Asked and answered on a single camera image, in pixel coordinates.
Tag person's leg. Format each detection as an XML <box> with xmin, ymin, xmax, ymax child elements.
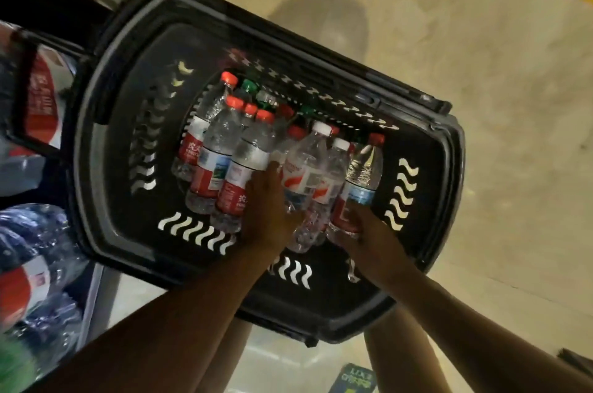
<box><xmin>363</xmin><ymin>307</ymin><xmax>453</xmax><ymax>393</ymax></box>
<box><xmin>194</xmin><ymin>316</ymin><xmax>253</xmax><ymax>393</ymax></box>

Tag person's right hand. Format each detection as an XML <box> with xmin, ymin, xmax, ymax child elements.
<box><xmin>333</xmin><ymin>200</ymin><xmax>418</xmax><ymax>287</ymax></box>

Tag person's left hand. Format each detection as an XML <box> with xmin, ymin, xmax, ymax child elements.
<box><xmin>240</xmin><ymin>161</ymin><xmax>305</xmax><ymax>255</ymax></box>

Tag black shopping basket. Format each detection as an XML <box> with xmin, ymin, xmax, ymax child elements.
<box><xmin>7</xmin><ymin>0</ymin><xmax>466</xmax><ymax>348</ymax></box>

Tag water bottles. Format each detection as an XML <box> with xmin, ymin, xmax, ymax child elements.
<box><xmin>171</xmin><ymin>71</ymin><xmax>388</xmax><ymax>255</ymax></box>

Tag person's left forearm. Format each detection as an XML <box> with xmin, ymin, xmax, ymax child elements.
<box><xmin>27</xmin><ymin>239</ymin><xmax>279</xmax><ymax>393</ymax></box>

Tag person's right forearm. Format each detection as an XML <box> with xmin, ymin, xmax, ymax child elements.
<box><xmin>393</xmin><ymin>265</ymin><xmax>593</xmax><ymax>393</ymax></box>

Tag person's left leg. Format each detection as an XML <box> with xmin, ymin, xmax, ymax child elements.
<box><xmin>194</xmin><ymin>316</ymin><xmax>253</xmax><ymax>393</ymax></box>

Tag person's right leg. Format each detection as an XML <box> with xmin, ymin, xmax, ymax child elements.
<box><xmin>363</xmin><ymin>307</ymin><xmax>453</xmax><ymax>393</ymax></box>

